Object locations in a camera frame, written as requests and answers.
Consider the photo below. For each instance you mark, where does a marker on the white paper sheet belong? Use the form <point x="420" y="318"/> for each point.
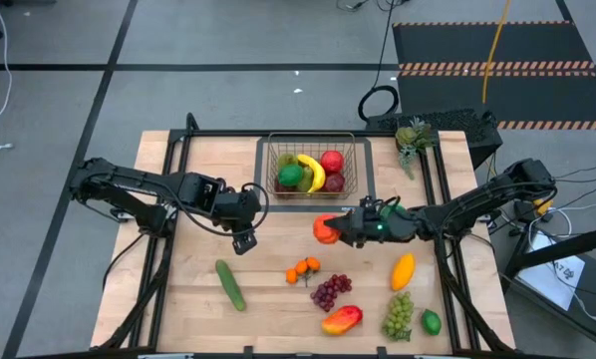
<point x="552" y="279"/>

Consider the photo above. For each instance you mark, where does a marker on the red and yellow mango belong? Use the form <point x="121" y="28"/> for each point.
<point x="342" y="320"/>

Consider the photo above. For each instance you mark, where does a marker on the green succulent plant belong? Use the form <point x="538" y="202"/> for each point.
<point x="407" y="135"/>

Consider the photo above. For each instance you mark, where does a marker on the green grape bunch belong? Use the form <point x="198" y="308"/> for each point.
<point x="397" y="316"/>

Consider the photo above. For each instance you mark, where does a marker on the yellow banana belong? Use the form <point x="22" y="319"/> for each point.
<point x="318" y="174"/>

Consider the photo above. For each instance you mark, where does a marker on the black-bordered silicone baking mat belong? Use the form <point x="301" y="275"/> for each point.
<point x="278" y="203"/>

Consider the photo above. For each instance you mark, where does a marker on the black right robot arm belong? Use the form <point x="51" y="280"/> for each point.
<point x="477" y="204"/>

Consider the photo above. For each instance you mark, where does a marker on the bright red round fruit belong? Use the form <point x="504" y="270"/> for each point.
<point x="332" y="162"/>

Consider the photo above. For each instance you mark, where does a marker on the yellow connector plug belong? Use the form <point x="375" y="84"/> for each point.
<point x="542" y="205"/>

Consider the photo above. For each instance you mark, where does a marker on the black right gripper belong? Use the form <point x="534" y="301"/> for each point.
<point x="383" y="227"/>

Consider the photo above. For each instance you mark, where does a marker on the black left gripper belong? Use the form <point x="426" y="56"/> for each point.
<point x="238" y="209"/>

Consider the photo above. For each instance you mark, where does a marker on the orange-red mini pumpkin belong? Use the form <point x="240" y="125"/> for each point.
<point x="320" y="234"/>

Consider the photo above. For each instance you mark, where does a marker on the large green lime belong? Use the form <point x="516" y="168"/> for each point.
<point x="290" y="175"/>

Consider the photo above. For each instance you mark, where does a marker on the black metal stand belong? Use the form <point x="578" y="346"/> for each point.
<point x="567" y="248"/>

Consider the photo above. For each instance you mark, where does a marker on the yellow-orange mango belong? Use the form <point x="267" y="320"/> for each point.
<point x="403" y="272"/>

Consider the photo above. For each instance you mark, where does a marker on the black aluminium table frame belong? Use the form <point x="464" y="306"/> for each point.
<point x="378" y="133"/>

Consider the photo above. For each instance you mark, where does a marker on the silver frame bracket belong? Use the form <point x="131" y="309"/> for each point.
<point x="166" y="356"/>

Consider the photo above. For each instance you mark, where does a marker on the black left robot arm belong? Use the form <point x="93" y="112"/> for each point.
<point x="128" y="177"/>

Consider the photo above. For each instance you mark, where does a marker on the black hazard-striped floor mat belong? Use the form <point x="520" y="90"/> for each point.
<point x="527" y="45"/>

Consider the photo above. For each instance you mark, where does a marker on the orange tangerine bunch with stems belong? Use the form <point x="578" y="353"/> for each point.
<point x="301" y="268"/>

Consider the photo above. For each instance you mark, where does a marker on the red grape bunch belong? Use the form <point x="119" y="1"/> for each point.
<point x="328" y="291"/>

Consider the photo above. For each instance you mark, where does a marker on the green cucumber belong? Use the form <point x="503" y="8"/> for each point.
<point x="229" y="285"/>

